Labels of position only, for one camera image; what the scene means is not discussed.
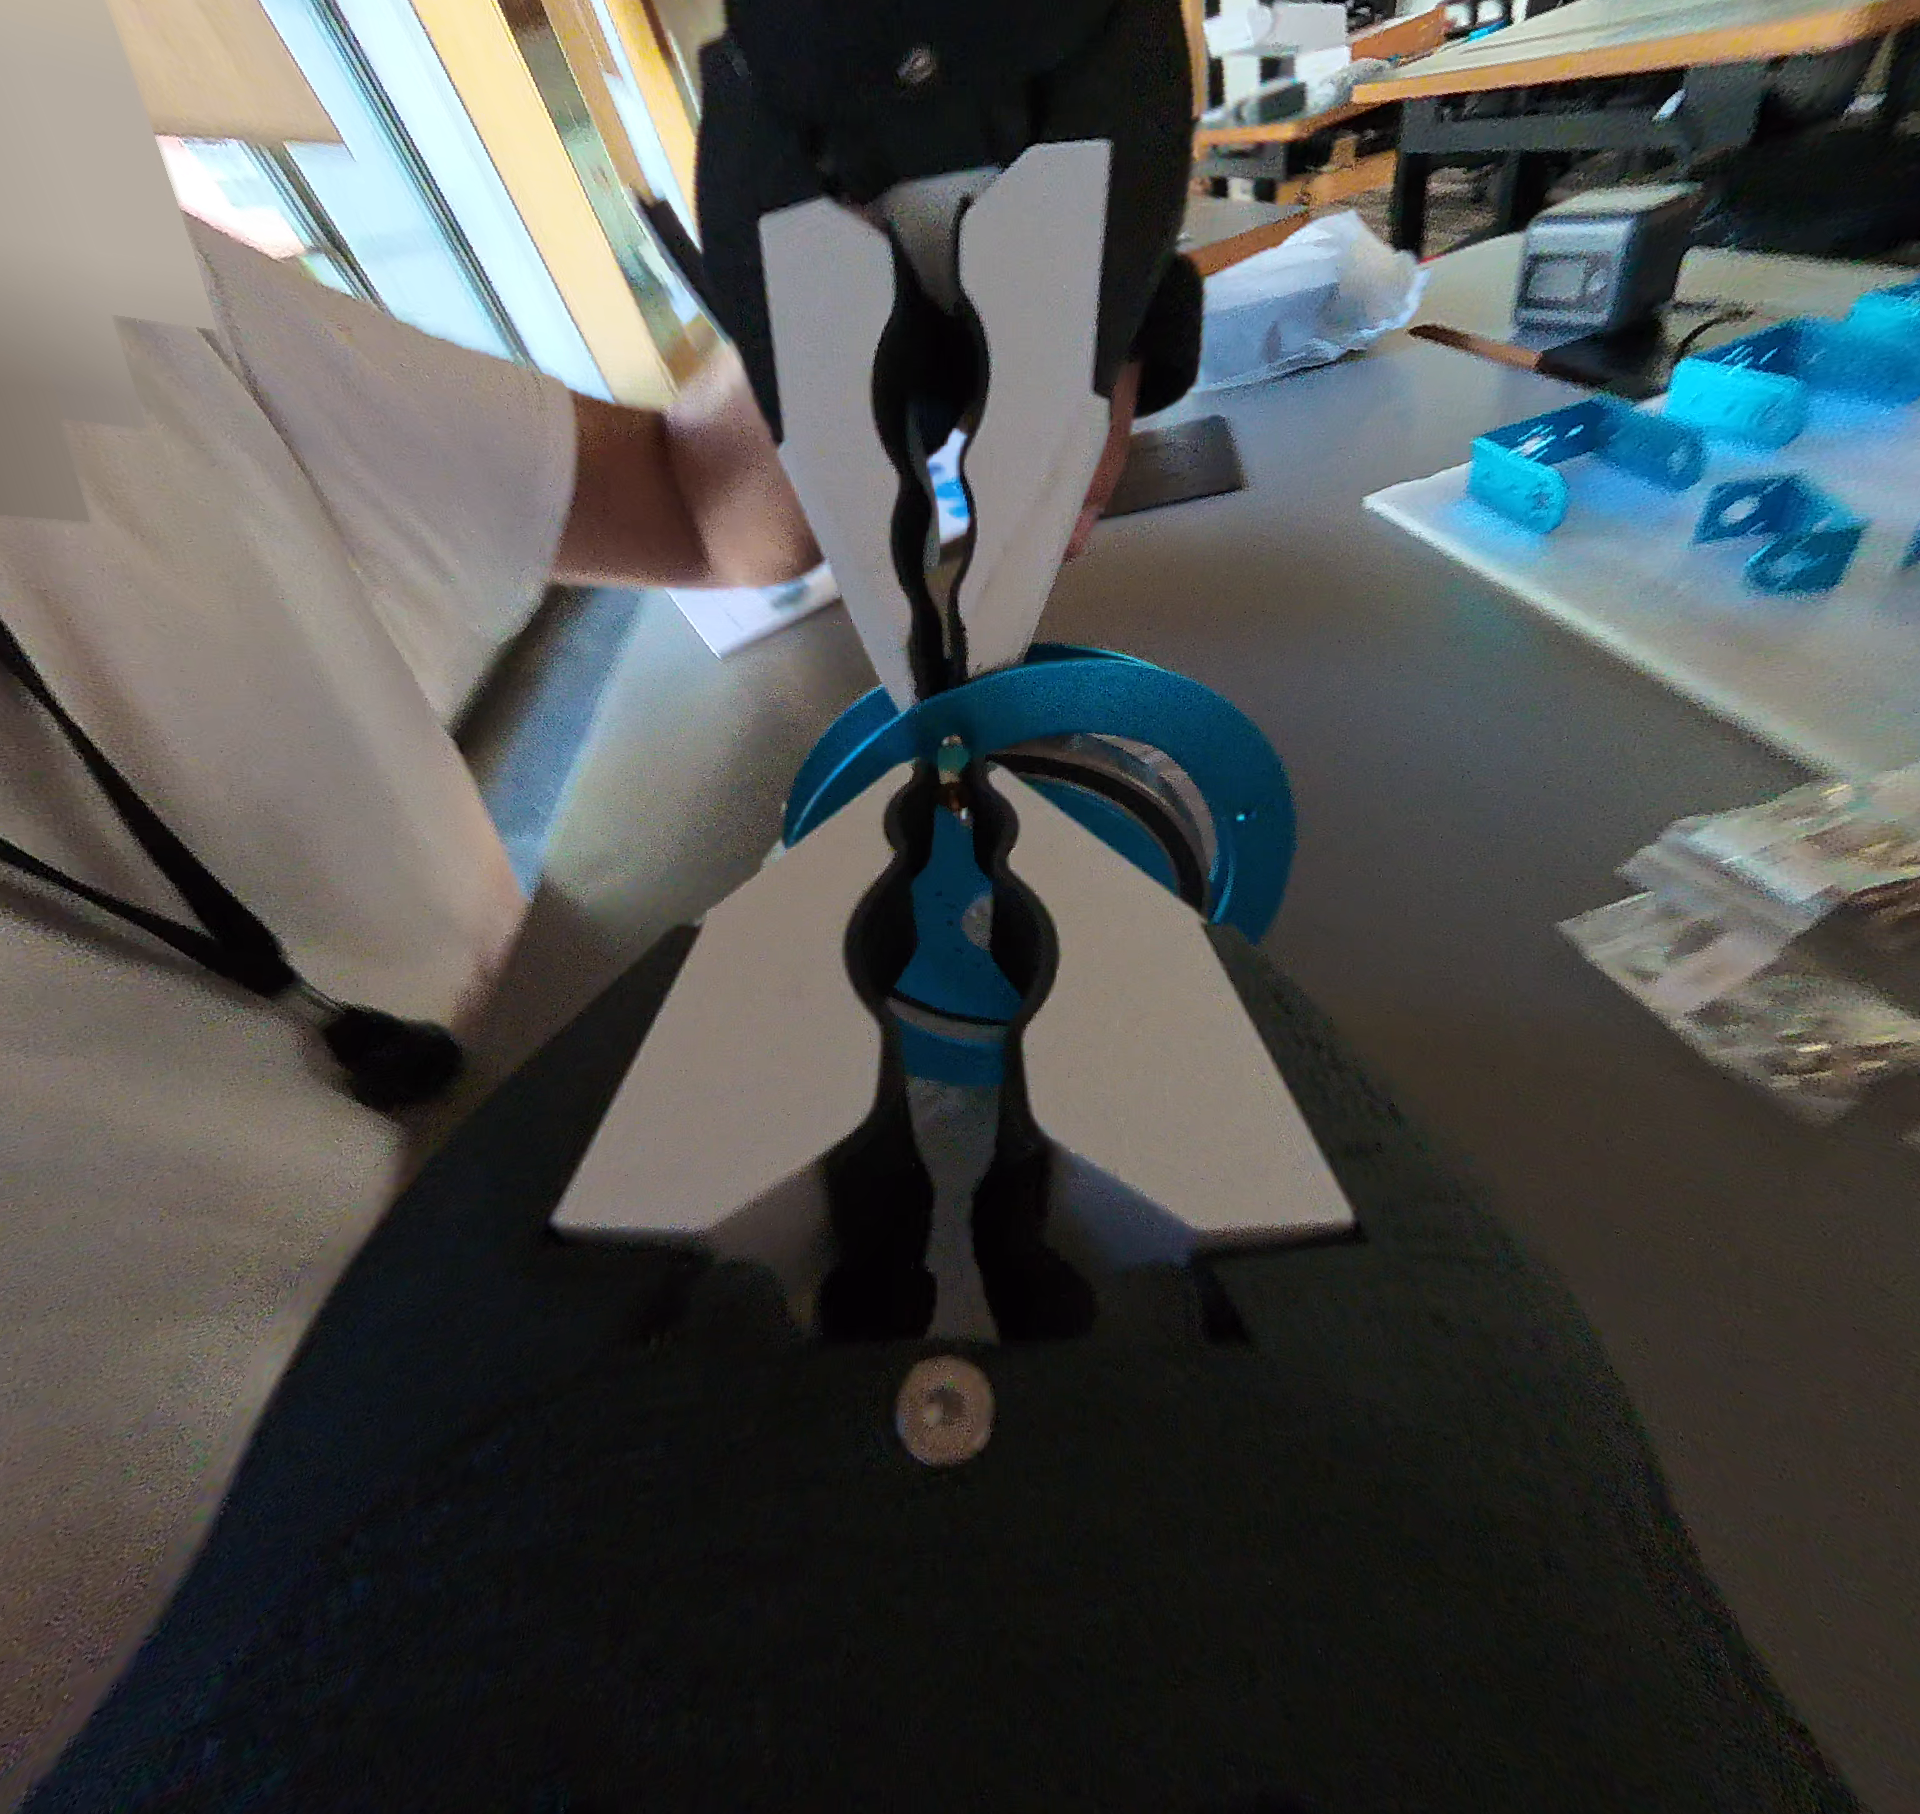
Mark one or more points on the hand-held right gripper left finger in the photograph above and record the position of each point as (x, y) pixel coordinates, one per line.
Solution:
(722, 1094)

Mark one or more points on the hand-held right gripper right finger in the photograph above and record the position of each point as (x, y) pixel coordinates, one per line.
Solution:
(1186, 1094)

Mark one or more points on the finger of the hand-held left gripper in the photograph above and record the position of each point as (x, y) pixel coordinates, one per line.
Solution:
(1042, 373)
(824, 373)

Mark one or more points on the blue round turntable assembly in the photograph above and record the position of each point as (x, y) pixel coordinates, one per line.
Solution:
(1202, 750)

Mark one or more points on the person's left forearm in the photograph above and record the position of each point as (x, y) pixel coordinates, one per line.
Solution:
(688, 492)

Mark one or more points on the grey desk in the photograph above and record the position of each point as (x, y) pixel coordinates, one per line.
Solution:
(1425, 824)

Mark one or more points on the person's left hand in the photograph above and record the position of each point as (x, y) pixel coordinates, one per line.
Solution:
(1113, 481)

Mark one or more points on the black metal plate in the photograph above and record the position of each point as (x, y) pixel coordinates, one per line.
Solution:
(1186, 463)

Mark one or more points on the white paper sheet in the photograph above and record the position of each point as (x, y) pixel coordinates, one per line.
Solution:
(751, 617)

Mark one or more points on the plastic wrapped grey box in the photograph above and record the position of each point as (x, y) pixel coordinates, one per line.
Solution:
(1304, 299)

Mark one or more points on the grey electronic box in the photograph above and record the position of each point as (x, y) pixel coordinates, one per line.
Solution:
(1598, 268)

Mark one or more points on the pile of small hardware bags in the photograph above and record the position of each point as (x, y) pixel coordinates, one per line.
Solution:
(1770, 915)

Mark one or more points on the white foam sheet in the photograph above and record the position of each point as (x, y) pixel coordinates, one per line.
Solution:
(1650, 644)

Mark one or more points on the wooden top table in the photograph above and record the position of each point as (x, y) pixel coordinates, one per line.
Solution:
(1650, 21)

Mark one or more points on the blue metal u bracket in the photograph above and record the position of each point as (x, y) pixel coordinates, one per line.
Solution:
(1589, 460)

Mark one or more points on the small blue metal bracket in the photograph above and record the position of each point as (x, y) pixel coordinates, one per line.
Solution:
(1784, 535)

